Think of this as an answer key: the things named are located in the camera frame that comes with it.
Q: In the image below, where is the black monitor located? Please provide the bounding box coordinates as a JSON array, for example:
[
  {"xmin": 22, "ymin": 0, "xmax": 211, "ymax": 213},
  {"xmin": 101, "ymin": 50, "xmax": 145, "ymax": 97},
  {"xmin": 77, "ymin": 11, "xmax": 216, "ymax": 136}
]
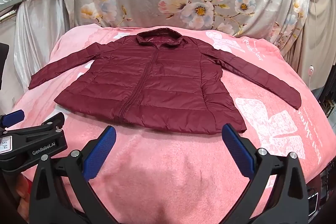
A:
[{"xmin": 0, "ymin": 42, "xmax": 10, "ymax": 92}]

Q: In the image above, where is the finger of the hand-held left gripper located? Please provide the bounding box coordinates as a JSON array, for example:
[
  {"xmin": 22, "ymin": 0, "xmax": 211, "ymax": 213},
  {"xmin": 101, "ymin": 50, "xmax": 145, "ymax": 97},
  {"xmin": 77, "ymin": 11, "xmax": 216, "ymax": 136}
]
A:
[
  {"xmin": 16, "ymin": 112, "xmax": 66, "ymax": 135},
  {"xmin": 0, "ymin": 109, "xmax": 26, "ymax": 130}
]

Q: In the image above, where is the white cable with switch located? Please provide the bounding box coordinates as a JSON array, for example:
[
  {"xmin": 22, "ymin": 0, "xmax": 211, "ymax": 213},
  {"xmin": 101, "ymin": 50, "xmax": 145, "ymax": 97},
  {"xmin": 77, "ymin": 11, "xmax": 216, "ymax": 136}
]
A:
[{"xmin": 308, "ymin": 0, "xmax": 315, "ymax": 89}]

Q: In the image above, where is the white satin curtain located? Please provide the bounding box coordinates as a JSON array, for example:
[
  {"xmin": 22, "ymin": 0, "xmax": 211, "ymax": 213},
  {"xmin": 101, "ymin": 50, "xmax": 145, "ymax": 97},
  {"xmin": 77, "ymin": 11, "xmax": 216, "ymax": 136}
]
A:
[{"xmin": 0, "ymin": 0, "xmax": 76, "ymax": 106}]

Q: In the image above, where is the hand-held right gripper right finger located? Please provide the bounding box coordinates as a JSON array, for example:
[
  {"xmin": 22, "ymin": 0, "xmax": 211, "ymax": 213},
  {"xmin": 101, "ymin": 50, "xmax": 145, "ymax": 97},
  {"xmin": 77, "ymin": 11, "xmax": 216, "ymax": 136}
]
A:
[{"xmin": 222, "ymin": 124, "xmax": 308, "ymax": 224}]

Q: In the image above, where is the beige curtain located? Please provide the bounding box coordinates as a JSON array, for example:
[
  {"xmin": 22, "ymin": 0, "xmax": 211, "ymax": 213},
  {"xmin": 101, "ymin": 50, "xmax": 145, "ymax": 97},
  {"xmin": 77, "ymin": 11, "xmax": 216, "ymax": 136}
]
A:
[{"xmin": 285, "ymin": 0, "xmax": 336, "ymax": 89}]

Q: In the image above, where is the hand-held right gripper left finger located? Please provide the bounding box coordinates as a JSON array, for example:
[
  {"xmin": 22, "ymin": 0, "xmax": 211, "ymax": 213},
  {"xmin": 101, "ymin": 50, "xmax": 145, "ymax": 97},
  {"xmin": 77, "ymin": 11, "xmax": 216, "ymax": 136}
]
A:
[{"xmin": 28, "ymin": 126, "xmax": 117, "ymax": 224}]

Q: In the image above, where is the maroon puffer jacket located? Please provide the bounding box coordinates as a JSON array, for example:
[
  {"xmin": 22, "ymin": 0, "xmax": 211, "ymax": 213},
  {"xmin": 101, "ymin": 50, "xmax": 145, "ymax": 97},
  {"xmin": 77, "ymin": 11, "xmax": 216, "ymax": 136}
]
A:
[{"xmin": 28, "ymin": 27, "xmax": 301, "ymax": 135}]

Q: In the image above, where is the pink printed blanket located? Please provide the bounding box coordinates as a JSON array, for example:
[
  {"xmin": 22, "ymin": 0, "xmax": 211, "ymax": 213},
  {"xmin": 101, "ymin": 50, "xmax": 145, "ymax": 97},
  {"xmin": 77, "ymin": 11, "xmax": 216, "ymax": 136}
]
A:
[{"xmin": 12, "ymin": 25, "xmax": 332, "ymax": 224}]

